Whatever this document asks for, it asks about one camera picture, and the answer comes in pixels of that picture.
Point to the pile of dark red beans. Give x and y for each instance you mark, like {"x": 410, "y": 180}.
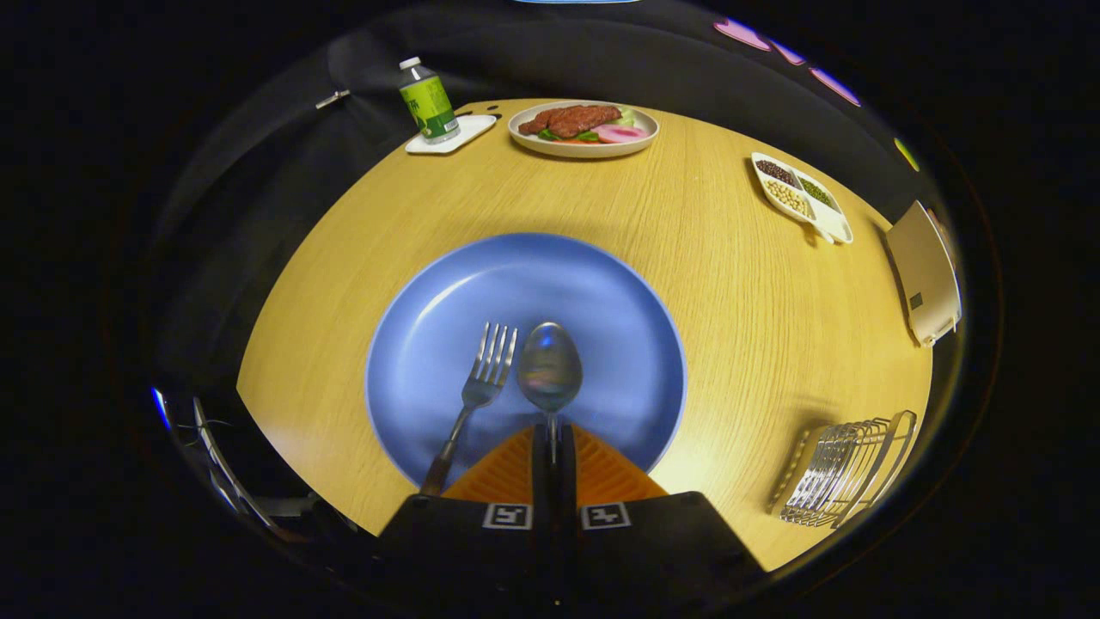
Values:
{"x": 776, "y": 170}

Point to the metal fork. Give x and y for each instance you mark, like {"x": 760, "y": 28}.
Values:
{"x": 485, "y": 378}

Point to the pile of yellow soybeans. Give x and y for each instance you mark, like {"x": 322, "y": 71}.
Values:
{"x": 788, "y": 198}

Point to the silver metal clip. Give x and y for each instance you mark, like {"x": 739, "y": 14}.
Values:
{"x": 332, "y": 99}

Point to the pink ham slice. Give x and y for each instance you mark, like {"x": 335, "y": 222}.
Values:
{"x": 619, "y": 133}

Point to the white framed monitor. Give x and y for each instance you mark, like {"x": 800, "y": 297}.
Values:
{"x": 225, "y": 473}

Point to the white rectangular box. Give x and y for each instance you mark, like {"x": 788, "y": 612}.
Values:
{"x": 924, "y": 275}

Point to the beige food plate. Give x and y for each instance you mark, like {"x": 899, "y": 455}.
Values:
{"x": 601, "y": 149}

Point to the green lettuce leaf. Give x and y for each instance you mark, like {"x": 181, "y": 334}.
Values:
{"x": 632, "y": 114}

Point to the white square coaster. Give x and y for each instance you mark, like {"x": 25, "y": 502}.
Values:
{"x": 474, "y": 131}

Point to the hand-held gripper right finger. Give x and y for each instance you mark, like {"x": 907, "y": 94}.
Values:
{"x": 565, "y": 481}

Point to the green label plastic bottle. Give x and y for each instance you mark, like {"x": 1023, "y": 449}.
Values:
{"x": 427, "y": 103}

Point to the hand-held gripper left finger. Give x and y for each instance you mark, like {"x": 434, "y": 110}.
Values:
{"x": 541, "y": 481}

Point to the pile of green beans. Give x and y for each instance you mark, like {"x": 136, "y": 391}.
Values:
{"x": 816, "y": 191}

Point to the brown steak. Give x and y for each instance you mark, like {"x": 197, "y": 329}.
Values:
{"x": 571, "y": 120}

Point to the white divided dish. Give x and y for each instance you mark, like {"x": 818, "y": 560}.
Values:
{"x": 834, "y": 223}

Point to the metal spoon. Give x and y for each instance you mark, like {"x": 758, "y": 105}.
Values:
{"x": 550, "y": 367}

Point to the blue round plate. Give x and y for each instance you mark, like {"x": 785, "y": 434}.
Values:
{"x": 550, "y": 275}

